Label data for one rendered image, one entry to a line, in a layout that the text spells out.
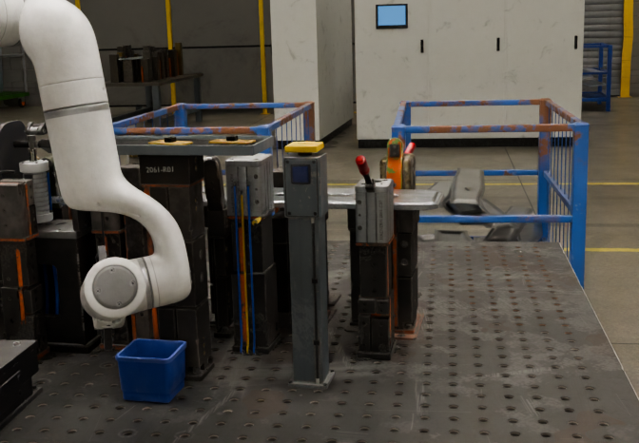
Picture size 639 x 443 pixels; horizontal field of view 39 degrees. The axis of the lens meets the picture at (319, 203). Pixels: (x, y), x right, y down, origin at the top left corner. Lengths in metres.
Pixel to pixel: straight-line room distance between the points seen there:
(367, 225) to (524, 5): 8.14
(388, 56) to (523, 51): 1.43
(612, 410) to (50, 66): 1.09
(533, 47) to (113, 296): 8.78
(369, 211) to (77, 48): 0.73
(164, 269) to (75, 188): 0.17
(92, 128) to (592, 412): 0.97
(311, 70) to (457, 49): 1.59
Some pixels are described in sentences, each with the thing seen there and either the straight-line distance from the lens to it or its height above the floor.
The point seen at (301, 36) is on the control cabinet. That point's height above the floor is 1.23.
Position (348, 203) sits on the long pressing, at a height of 1.00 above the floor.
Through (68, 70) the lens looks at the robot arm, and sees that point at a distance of 1.27.
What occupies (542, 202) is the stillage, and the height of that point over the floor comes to 0.39.
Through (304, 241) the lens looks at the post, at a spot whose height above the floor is 0.98.
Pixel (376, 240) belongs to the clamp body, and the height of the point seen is 0.95.
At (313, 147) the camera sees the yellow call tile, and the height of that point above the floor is 1.16.
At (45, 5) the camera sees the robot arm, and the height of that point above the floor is 1.41.
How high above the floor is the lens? 1.38
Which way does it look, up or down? 11 degrees down
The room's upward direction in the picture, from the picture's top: 2 degrees counter-clockwise
